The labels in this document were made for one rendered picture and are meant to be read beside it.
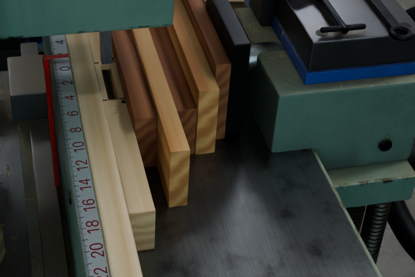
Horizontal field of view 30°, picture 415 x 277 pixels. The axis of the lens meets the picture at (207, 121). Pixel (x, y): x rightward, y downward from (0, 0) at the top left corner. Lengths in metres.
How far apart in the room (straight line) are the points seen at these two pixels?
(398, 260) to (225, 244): 1.29
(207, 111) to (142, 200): 0.11
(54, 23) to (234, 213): 0.20
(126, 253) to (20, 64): 0.39
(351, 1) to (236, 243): 0.23
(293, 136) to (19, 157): 0.29
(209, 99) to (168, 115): 0.04
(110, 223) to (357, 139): 0.25
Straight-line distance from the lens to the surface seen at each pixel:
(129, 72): 0.64
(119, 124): 0.61
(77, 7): 0.59
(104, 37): 0.64
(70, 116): 0.59
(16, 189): 0.76
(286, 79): 0.64
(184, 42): 0.66
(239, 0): 0.78
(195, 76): 0.62
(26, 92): 0.80
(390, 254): 1.85
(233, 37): 0.61
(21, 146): 0.81
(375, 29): 0.64
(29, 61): 0.84
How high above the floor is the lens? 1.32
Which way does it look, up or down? 39 degrees down
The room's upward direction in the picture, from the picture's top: 4 degrees clockwise
